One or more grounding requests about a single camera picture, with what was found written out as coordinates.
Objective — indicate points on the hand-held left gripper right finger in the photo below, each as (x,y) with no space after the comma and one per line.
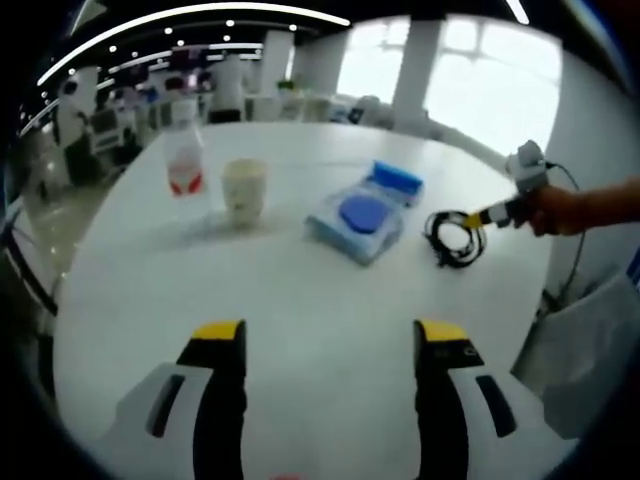
(440,400)

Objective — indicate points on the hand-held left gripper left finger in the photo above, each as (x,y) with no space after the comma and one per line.
(220,400)

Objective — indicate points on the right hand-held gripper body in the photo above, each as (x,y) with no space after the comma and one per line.
(527,167)

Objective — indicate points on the blue tissue pack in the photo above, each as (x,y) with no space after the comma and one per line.
(397,177)

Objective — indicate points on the blue oval pad package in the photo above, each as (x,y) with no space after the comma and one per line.
(360,212)

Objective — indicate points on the white leaf-print paper cup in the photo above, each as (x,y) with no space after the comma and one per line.
(245,195)

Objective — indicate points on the clear plastic water bottle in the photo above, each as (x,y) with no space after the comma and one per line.
(186,165)

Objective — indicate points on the white round tabletop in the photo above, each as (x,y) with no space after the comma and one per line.
(300,290)

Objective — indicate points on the person's right hand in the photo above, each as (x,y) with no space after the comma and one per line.
(552,212)

